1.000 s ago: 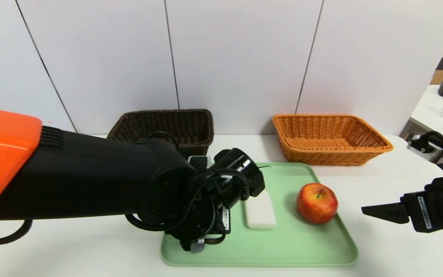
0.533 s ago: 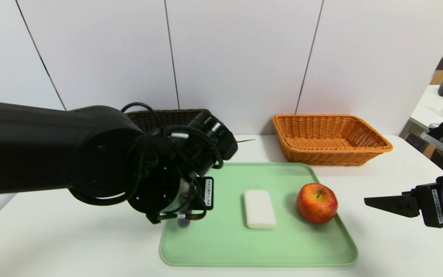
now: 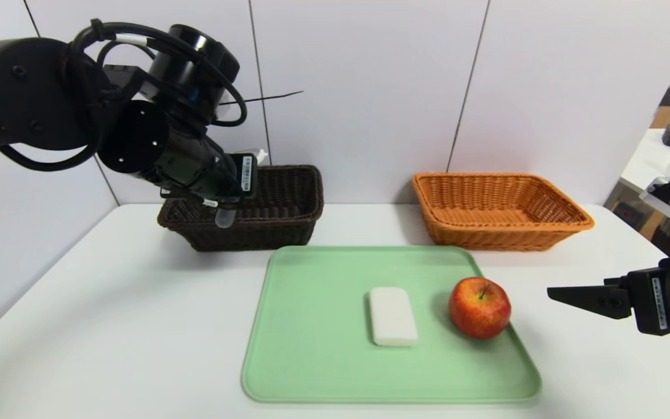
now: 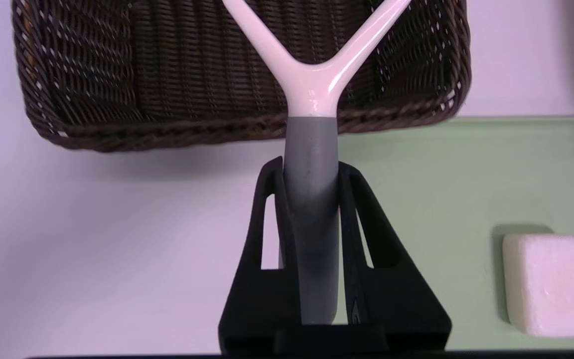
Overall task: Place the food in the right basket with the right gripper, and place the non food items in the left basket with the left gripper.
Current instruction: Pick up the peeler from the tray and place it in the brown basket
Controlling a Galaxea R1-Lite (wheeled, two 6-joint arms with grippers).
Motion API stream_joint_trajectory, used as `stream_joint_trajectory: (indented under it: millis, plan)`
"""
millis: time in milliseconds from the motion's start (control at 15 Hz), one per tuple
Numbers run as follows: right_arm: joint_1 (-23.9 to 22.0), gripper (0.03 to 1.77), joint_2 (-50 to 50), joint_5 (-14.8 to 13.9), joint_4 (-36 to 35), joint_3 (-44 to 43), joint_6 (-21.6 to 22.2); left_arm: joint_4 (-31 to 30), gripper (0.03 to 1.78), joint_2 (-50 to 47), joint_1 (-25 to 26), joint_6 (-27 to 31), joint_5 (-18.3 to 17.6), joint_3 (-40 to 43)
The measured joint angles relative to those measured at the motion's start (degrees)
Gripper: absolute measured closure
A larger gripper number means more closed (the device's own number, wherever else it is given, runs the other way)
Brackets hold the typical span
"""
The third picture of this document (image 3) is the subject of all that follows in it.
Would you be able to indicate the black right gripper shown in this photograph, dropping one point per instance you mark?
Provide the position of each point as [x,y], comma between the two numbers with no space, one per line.
[652,301]

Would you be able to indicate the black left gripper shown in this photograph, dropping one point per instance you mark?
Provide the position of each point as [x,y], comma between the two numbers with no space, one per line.
[246,173]

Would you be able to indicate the red apple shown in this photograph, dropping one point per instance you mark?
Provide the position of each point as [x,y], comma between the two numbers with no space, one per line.
[479,311]

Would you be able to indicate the white soap bar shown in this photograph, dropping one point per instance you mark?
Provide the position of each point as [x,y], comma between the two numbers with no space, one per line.
[393,317]

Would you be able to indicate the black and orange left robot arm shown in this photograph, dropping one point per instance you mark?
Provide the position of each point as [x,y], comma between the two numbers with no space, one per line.
[21,93]

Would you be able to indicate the dark brown wicker basket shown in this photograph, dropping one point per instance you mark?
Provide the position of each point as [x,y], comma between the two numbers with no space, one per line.
[288,221]

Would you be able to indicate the orange wicker basket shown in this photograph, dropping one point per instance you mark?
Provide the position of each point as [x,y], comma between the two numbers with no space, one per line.
[486,233]

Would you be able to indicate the dark floor box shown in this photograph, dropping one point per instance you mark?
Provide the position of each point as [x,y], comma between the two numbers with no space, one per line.
[628,215]

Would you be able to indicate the white round-edged side table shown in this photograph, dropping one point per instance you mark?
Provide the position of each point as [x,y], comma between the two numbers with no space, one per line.
[646,166]

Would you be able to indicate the light green plastic tray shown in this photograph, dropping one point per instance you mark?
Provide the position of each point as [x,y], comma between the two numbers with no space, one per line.
[323,349]

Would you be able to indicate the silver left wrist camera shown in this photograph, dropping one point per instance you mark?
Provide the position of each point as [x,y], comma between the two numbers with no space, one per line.
[146,90]

